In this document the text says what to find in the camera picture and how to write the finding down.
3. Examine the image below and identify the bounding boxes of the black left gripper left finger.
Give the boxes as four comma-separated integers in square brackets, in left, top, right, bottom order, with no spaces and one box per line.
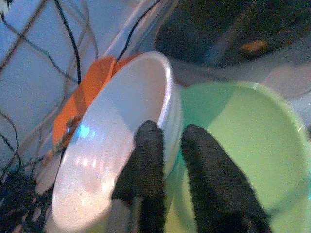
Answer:
[111,120,166,233]

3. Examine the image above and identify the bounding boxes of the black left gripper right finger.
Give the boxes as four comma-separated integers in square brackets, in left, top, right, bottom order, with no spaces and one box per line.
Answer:
[181,124,272,233]

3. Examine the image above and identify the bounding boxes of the white bowl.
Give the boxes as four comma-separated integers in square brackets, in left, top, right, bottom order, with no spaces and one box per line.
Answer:
[45,51,183,233]

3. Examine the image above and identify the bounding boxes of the light green plate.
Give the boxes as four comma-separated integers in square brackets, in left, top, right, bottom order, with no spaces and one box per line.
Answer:
[165,81,311,233]

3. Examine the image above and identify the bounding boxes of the wooden spoon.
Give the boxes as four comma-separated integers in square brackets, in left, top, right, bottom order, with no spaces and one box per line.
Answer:
[239,40,269,53]

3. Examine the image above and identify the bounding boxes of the orange plate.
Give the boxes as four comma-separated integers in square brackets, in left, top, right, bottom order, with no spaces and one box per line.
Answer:
[52,54,141,149]

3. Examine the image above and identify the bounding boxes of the orange bowl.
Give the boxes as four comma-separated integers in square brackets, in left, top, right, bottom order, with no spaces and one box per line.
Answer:
[72,55,117,115]

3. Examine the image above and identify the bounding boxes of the black power strip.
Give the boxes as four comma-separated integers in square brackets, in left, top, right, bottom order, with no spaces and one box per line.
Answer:
[0,167,53,233]

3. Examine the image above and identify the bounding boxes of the stainless steel sink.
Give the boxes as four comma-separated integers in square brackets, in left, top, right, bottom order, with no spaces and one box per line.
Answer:
[153,0,311,100]

